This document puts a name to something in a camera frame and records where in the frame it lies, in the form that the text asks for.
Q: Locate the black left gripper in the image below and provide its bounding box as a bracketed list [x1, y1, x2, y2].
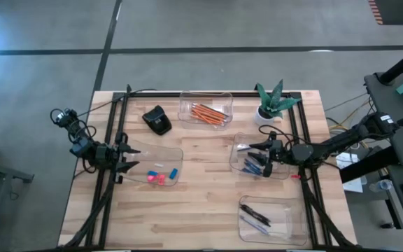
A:
[94, 132, 142, 186]

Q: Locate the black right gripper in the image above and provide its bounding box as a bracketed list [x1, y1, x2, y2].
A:
[247, 130, 295, 179]

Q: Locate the black pen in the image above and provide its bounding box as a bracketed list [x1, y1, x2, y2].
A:
[239, 206, 272, 228]
[240, 204, 271, 224]

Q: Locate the pale blue pen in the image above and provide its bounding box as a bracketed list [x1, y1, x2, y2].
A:
[239, 214, 270, 236]

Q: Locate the black pouch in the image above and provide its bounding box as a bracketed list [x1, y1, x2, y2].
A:
[141, 104, 173, 137]

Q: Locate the green plant in white pot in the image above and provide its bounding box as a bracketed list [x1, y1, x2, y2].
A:
[253, 78, 303, 127]

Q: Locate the tall clear plastic bin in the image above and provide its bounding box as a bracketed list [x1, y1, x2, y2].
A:
[237, 195, 310, 246]

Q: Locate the white paper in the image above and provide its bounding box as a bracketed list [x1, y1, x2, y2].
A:
[336, 152, 364, 193]

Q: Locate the black desk leg beam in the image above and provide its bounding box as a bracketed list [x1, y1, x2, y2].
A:
[339, 146, 402, 184]

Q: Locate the grey metal stand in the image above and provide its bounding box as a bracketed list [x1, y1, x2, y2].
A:
[0, 156, 35, 246]

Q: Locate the clear water bottle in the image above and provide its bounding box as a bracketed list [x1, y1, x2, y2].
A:
[368, 178, 394, 193]

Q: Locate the orange striped black mat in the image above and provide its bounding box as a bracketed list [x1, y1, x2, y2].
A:
[368, 0, 403, 26]

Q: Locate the black right camera cable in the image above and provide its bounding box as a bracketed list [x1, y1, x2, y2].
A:
[258, 124, 313, 145]

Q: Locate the black camera cable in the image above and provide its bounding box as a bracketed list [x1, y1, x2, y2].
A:
[50, 107, 98, 145]
[258, 124, 313, 145]

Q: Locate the black left camera cable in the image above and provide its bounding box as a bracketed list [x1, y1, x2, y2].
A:
[50, 107, 98, 145]

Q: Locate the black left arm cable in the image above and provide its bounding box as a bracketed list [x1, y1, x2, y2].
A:
[76, 83, 157, 118]

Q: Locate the yellow floor cable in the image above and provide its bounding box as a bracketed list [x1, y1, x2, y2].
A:
[327, 99, 371, 150]

